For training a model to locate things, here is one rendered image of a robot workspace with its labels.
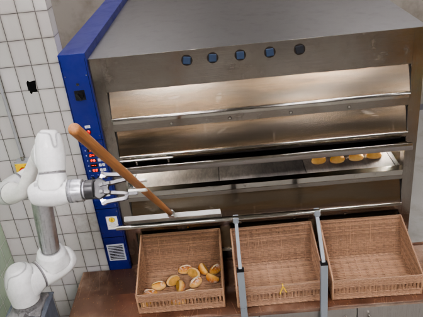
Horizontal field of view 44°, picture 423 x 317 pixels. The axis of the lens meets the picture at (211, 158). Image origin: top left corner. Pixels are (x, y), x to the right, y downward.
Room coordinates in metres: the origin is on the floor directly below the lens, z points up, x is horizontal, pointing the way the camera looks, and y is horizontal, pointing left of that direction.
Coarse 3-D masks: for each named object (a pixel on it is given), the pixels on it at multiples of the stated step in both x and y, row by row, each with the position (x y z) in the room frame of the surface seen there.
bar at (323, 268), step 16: (144, 224) 2.58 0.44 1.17; (160, 224) 2.57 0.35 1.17; (176, 224) 2.56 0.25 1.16; (192, 224) 2.56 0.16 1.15; (320, 240) 2.41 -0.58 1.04; (240, 256) 2.40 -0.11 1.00; (320, 256) 2.36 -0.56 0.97; (240, 272) 2.32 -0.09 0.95; (320, 272) 2.31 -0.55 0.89; (240, 288) 2.32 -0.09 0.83; (320, 288) 2.31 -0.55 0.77; (240, 304) 2.32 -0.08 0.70; (320, 304) 2.31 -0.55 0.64
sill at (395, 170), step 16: (272, 176) 2.96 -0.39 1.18; (288, 176) 2.94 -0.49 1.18; (304, 176) 2.92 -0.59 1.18; (320, 176) 2.89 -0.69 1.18; (336, 176) 2.88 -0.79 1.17; (352, 176) 2.88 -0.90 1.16; (368, 176) 2.87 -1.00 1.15; (160, 192) 2.94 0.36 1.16; (176, 192) 2.94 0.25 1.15; (192, 192) 2.93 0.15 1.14
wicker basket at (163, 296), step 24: (144, 240) 2.91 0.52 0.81; (168, 240) 2.91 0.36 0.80; (192, 240) 2.89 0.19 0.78; (216, 240) 2.88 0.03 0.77; (144, 264) 2.84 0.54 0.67; (192, 264) 2.85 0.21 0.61; (144, 288) 2.69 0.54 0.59; (168, 288) 2.66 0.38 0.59; (192, 288) 2.63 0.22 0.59; (216, 288) 2.61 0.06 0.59; (144, 312) 2.46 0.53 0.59
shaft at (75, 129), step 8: (72, 128) 1.10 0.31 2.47; (80, 128) 1.11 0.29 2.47; (80, 136) 1.11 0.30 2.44; (88, 136) 1.15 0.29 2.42; (88, 144) 1.17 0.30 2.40; (96, 144) 1.21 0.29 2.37; (96, 152) 1.23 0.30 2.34; (104, 152) 1.27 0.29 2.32; (104, 160) 1.31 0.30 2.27; (112, 160) 1.34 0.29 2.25; (112, 168) 1.39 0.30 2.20; (120, 168) 1.42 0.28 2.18; (128, 176) 1.52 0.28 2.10; (136, 184) 1.63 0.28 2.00; (144, 192) 1.77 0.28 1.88; (152, 200) 1.93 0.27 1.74; (160, 200) 2.05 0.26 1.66; (168, 208) 2.26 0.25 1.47
